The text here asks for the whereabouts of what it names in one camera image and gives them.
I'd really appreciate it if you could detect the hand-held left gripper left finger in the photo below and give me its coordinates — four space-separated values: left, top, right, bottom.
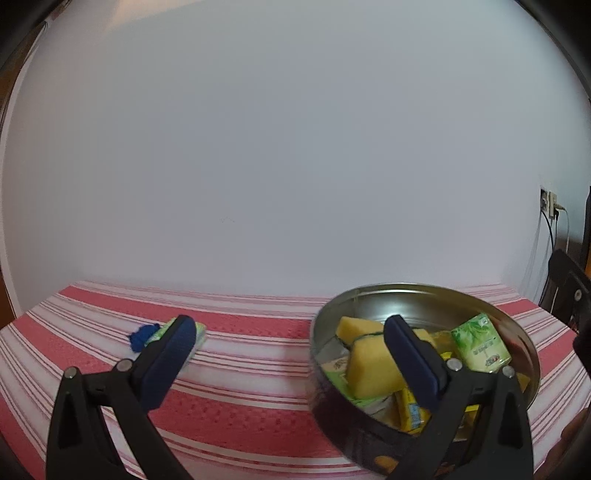
46 315 197 480

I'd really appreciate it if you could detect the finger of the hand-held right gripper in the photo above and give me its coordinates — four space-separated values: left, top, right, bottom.
549 249 591 324

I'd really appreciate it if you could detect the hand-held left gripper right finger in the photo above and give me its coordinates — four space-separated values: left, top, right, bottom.
383 315 534 480

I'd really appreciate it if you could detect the green tissue packet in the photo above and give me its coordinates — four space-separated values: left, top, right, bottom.
148 316 207 365

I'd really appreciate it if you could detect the yellow sponge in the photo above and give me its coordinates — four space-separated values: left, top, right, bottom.
346 329 439 400
335 316 386 347

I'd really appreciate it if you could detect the yellow packet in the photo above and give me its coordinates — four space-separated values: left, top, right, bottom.
392 385 483 435

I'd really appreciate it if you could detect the round metal tin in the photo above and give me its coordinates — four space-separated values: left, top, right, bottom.
308 282 541 476

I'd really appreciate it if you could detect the green tea packet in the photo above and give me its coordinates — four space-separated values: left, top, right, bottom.
450 313 512 373

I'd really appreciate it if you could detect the green white packet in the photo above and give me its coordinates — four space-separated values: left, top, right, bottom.
321 355 402 408

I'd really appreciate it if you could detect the blue scouring pad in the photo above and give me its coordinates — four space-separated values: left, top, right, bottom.
128 324 160 354

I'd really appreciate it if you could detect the dark wooden furniture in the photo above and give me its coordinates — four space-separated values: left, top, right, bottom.
584 185 591 278

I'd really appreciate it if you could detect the red white striped cloth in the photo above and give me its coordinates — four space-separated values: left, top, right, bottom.
0 281 591 480

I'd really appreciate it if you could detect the black cable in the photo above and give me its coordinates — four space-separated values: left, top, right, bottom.
537 212 556 306

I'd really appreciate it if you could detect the white cable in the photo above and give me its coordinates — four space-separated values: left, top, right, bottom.
555 205 570 254

